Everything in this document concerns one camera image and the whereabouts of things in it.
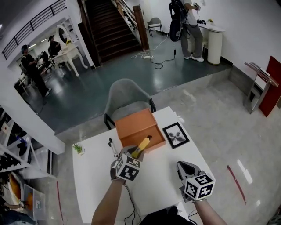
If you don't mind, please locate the black picture frame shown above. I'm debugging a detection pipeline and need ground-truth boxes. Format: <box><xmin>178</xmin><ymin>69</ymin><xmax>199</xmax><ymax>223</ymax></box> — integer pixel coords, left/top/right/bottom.
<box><xmin>162</xmin><ymin>122</ymin><xmax>190</xmax><ymax>150</ymax></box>

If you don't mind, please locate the clear plastic storage bin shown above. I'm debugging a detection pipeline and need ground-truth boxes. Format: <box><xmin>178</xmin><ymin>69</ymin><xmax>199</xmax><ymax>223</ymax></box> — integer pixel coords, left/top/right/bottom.
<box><xmin>21</xmin><ymin>183</ymin><xmax>47</xmax><ymax>221</ymax></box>

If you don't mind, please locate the grey padded chair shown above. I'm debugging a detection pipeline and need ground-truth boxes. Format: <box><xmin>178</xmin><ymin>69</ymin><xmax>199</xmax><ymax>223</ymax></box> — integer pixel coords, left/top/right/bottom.
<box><xmin>104</xmin><ymin>78</ymin><xmax>157</xmax><ymax>131</ymax></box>

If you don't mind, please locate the white round-ended counter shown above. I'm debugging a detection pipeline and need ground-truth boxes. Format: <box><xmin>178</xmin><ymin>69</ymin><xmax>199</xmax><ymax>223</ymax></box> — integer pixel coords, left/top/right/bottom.
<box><xmin>198</xmin><ymin>22</ymin><xmax>226</xmax><ymax>65</ymax></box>

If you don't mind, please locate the grey chair with metal legs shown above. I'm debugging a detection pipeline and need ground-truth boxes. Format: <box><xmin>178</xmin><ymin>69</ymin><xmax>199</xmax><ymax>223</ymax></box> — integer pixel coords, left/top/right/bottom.
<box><xmin>147</xmin><ymin>17</ymin><xmax>164</xmax><ymax>38</ymax></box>

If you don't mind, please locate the red upright panel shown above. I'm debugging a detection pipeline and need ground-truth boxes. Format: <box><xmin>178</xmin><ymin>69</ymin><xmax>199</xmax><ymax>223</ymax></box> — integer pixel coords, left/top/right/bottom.
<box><xmin>258</xmin><ymin>55</ymin><xmax>281</xmax><ymax>118</ymax></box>

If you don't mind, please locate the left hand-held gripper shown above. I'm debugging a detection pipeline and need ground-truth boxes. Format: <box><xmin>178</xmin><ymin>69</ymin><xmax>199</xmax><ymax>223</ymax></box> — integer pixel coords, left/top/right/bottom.
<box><xmin>115</xmin><ymin>145</ymin><xmax>146</xmax><ymax>182</ymax></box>

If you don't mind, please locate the white marker pen black cap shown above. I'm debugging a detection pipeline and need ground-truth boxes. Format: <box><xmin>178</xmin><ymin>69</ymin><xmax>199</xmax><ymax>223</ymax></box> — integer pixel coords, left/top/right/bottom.
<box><xmin>108</xmin><ymin>138</ymin><xmax>119</xmax><ymax>158</ymax></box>

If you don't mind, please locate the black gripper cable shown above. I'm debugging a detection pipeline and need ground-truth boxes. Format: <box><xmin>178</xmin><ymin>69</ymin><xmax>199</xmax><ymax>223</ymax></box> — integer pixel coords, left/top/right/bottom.
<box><xmin>187</xmin><ymin>208</ymin><xmax>198</xmax><ymax>221</ymax></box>
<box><xmin>123</xmin><ymin>183</ymin><xmax>142</xmax><ymax>225</ymax></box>

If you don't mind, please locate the white oval mirror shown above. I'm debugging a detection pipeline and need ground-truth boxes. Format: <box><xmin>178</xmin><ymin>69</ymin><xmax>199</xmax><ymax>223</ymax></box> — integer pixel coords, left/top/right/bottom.
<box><xmin>56</xmin><ymin>24</ymin><xmax>69</xmax><ymax>46</ymax></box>

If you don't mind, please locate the small potted green plant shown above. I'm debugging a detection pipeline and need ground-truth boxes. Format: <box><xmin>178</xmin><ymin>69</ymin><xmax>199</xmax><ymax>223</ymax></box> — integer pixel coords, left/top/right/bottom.
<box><xmin>72</xmin><ymin>143</ymin><xmax>86</xmax><ymax>156</ymax></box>

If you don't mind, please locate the orange cardboard box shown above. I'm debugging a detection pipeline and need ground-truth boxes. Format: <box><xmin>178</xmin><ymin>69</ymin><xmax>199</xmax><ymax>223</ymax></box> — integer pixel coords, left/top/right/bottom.
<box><xmin>115</xmin><ymin>108</ymin><xmax>167</xmax><ymax>154</ymax></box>

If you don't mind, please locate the person's left hand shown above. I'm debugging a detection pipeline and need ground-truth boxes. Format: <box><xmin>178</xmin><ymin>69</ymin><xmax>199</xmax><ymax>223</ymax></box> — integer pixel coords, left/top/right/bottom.
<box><xmin>110</xmin><ymin>160</ymin><xmax>127</xmax><ymax>183</ymax></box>

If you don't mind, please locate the white floor cable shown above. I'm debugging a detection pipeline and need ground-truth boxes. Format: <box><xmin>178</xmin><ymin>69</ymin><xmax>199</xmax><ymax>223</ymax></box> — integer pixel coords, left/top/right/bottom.
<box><xmin>131</xmin><ymin>33</ymin><xmax>170</xmax><ymax>60</ymax></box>

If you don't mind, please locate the person's left forearm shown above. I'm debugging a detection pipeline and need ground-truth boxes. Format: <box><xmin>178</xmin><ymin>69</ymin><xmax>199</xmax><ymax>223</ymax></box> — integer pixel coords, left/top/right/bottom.
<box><xmin>91</xmin><ymin>179</ymin><xmax>127</xmax><ymax>225</ymax></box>

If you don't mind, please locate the person's black clothing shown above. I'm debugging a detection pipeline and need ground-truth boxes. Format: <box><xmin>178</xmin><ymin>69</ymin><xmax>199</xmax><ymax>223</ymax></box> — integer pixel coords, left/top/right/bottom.
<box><xmin>139</xmin><ymin>206</ymin><xmax>197</xmax><ymax>225</ymax></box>

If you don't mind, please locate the white storage shelf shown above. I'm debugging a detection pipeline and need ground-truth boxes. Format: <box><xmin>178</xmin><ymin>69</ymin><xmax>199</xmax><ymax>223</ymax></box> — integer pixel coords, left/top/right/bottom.
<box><xmin>0</xmin><ymin>105</ymin><xmax>56</xmax><ymax>179</ymax></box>

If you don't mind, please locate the black floor cable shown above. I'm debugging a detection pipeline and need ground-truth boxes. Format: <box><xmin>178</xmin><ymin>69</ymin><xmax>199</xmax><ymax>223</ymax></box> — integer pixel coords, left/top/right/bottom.
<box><xmin>150</xmin><ymin>40</ymin><xmax>177</xmax><ymax>70</ymax></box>

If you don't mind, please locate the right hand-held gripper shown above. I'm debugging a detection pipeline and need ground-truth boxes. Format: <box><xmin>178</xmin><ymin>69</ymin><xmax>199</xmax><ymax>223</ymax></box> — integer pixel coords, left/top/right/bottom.
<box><xmin>177</xmin><ymin>160</ymin><xmax>216</xmax><ymax>203</ymax></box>

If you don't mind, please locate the yellow utility knife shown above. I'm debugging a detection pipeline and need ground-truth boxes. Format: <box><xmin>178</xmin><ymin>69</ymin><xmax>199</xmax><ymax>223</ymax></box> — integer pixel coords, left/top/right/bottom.
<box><xmin>131</xmin><ymin>135</ymin><xmax>154</xmax><ymax>159</ymax></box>

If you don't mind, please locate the white ornate dressing table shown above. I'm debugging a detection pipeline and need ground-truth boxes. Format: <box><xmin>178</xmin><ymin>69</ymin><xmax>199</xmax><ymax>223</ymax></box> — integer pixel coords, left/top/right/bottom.
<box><xmin>51</xmin><ymin>44</ymin><xmax>89</xmax><ymax>78</ymax></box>

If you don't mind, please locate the person's right forearm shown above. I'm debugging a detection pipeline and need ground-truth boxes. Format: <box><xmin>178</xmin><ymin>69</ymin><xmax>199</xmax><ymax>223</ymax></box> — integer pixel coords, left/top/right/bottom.
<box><xmin>193</xmin><ymin>198</ymin><xmax>228</xmax><ymax>225</ymax></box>

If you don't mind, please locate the black metal railing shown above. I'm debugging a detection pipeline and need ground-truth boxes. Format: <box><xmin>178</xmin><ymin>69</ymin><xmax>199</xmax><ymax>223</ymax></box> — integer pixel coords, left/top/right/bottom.
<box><xmin>1</xmin><ymin>0</ymin><xmax>68</xmax><ymax>60</ymax></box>

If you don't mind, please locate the dark wooden staircase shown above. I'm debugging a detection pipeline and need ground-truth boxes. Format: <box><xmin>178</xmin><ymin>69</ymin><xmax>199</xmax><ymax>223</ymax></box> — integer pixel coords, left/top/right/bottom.
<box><xmin>76</xmin><ymin>0</ymin><xmax>150</xmax><ymax>68</ymax></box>

